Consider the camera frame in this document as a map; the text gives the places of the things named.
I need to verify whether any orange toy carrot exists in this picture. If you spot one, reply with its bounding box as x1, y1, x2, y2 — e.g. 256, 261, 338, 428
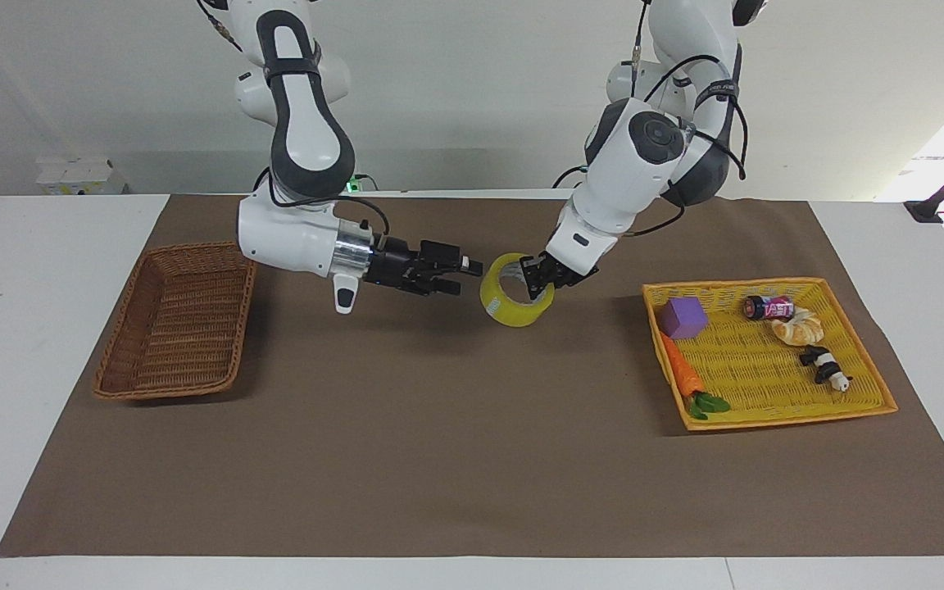
658, 331, 732, 422

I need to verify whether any black and pink can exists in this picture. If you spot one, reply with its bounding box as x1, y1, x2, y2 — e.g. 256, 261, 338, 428
743, 295, 796, 322

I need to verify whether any brown wicker basket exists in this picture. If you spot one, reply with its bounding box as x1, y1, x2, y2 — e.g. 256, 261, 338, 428
93, 240, 259, 402

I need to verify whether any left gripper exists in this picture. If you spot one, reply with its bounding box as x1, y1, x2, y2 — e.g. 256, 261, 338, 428
519, 252, 601, 302

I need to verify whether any white box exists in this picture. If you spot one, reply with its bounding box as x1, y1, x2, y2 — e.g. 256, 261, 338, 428
34, 157, 129, 197

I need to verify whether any toy croissant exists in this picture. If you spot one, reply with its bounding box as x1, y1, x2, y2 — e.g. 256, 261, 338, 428
770, 307, 825, 347

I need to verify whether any yellow woven basket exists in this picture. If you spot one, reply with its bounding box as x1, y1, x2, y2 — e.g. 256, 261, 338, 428
642, 277, 900, 433

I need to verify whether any yellow tape roll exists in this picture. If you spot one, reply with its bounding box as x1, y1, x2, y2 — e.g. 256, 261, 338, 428
479, 252, 557, 329

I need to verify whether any black and white panda toy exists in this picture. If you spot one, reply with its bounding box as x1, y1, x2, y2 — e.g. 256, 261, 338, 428
798, 345, 853, 393

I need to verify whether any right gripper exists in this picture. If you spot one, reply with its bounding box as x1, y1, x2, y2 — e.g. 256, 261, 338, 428
369, 236, 484, 298

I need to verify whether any purple cube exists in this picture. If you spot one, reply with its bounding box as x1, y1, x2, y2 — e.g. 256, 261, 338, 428
656, 297, 710, 341

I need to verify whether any black cable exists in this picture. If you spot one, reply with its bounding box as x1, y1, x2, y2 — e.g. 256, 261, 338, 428
629, 0, 749, 182
552, 165, 688, 239
254, 166, 392, 239

